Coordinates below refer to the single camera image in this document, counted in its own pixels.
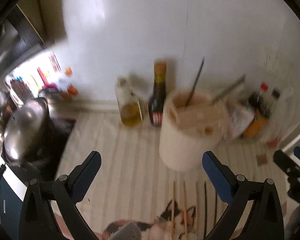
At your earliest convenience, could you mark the light wooden chopstick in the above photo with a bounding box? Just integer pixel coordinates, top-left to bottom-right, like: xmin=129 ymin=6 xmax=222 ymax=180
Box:
xmin=194 ymin=181 xmax=200 ymax=238
xmin=182 ymin=181 xmax=188 ymax=240
xmin=170 ymin=181 xmax=175 ymax=240

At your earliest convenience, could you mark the small brown square tag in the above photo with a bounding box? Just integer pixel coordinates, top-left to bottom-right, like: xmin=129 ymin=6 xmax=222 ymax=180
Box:
xmin=256 ymin=154 xmax=268 ymax=166

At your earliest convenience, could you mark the clear plastic bag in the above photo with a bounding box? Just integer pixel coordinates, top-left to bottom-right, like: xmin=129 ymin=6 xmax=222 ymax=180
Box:
xmin=264 ymin=87 xmax=296 ymax=148

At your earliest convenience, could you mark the white seasoning packet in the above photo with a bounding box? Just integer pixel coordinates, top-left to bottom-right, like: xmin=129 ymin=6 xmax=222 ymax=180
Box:
xmin=225 ymin=101 xmax=255 ymax=140

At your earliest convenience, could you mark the black cap sauce bottle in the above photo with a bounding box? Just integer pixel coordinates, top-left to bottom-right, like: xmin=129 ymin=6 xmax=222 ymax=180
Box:
xmin=264 ymin=88 xmax=281 ymax=118

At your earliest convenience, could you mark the red cap sauce bottle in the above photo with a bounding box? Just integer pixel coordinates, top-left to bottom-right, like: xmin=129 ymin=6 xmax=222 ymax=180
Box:
xmin=248 ymin=82 xmax=269 ymax=118

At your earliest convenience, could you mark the steel wok with lid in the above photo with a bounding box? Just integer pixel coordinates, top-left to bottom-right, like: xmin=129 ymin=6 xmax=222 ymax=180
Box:
xmin=4 ymin=97 xmax=54 ymax=166

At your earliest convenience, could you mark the striped cat pattern mat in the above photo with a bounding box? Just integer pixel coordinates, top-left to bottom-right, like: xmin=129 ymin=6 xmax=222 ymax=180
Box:
xmin=51 ymin=112 xmax=288 ymax=240

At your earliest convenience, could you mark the brown chopstick in holder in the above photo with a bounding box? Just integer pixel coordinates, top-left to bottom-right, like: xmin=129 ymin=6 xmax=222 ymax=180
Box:
xmin=210 ymin=74 xmax=246 ymax=105

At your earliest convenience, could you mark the white cylindrical utensil holder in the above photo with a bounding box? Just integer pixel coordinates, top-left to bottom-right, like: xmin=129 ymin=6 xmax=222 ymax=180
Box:
xmin=159 ymin=89 xmax=229 ymax=172

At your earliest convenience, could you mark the dark chopstick in holder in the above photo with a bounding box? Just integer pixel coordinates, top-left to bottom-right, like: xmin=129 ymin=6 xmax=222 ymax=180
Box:
xmin=185 ymin=57 xmax=205 ymax=107

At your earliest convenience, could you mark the dark soy sauce bottle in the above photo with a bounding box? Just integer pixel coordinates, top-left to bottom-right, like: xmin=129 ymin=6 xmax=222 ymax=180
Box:
xmin=148 ymin=61 xmax=167 ymax=126

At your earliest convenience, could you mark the glass oil dispenser bottle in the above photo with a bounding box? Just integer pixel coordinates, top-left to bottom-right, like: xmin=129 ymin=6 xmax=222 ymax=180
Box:
xmin=115 ymin=77 xmax=145 ymax=127

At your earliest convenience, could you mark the black range hood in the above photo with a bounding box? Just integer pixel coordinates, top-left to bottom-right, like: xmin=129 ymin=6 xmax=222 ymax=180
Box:
xmin=0 ymin=5 xmax=45 ymax=80

